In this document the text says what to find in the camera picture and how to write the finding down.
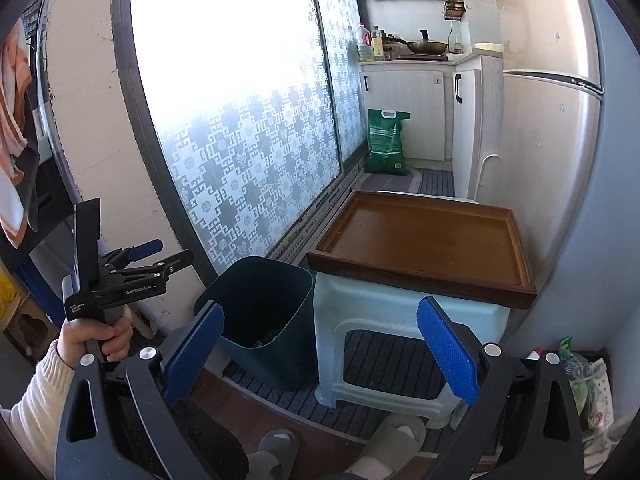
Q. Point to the frosted patterned sliding door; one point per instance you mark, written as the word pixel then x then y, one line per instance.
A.
pixel 225 135

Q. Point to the person's left hand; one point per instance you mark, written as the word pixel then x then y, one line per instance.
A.
pixel 75 335

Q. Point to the light blue plastic stool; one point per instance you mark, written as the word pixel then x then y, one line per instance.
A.
pixel 350 305

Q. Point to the orange striped towel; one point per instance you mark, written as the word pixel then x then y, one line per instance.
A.
pixel 12 110

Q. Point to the white pipe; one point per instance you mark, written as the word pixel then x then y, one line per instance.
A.
pixel 481 175

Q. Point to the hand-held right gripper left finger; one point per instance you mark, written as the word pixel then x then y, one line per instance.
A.
pixel 192 355

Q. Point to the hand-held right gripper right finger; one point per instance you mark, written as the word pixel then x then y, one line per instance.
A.
pixel 447 350

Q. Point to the dark green trash bin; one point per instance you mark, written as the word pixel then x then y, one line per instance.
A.
pixel 270 310

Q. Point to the brown wooden tray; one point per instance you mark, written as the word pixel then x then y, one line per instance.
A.
pixel 425 240

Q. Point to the grey oval floor mat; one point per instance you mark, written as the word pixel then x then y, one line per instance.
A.
pixel 390 182

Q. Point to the green rice bag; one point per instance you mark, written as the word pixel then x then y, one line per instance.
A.
pixel 385 145

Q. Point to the yellow oil bottle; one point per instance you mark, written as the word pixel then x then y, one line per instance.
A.
pixel 377 47

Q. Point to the grey slipper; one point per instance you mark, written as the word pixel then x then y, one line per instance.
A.
pixel 390 440
pixel 272 452

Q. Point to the white printed plastic bag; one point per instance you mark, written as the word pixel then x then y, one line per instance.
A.
pixel 600 395

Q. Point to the black floor mat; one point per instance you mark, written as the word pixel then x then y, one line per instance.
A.
pixel 220 440

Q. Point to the metal frying pan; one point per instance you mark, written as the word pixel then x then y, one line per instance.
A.
pixel 425 47

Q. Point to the silver refrigerator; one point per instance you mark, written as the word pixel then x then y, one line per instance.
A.
pixel 550 160

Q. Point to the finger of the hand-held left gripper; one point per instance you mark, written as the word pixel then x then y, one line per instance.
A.
pixel 175 260
pixel 147 247

